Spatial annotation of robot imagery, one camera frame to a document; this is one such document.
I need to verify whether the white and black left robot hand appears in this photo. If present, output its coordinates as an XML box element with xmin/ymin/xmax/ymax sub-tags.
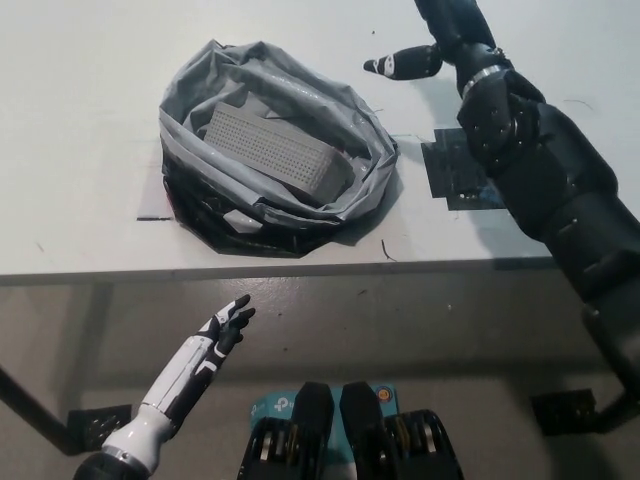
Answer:
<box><xmin>138</xmin><ymin>293</ymin><xmax>257</xmax><ymax>426</ymax></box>

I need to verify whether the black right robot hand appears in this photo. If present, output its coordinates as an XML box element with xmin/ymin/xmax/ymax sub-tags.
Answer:
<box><xmin>363</xmin><ymin>0</ymin><xmax>512</xmax><ymax>95</ymax></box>

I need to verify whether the grey perforated rectangular basket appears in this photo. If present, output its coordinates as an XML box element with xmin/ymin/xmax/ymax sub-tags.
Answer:
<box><xmin>197</xmin><ymin>102</ymin><xmax>354</xmax><ymax>206</ymax></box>

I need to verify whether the grey and black plastic bag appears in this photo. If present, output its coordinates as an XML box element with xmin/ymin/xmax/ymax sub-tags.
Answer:
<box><xmin>158</xmin><ymin>40</ymin><xmax>404</xmax><ymax>259</ymax></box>

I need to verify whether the black tape patch on table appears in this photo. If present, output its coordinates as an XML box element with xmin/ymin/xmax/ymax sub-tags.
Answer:
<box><xmin>421</xmin><ymin>127</ymin><xmax>509</xmax><ymax>212</ymax></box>

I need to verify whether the black table leg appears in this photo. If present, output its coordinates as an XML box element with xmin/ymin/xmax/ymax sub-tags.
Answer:
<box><xmin>597</xmin><ymin>389</ymin><xmax>640</xmax><ymax>434</ymax></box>
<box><xmin>0</xmin><ymin>364</ymin><xmax>76</xmax><ymax>456</ymax></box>

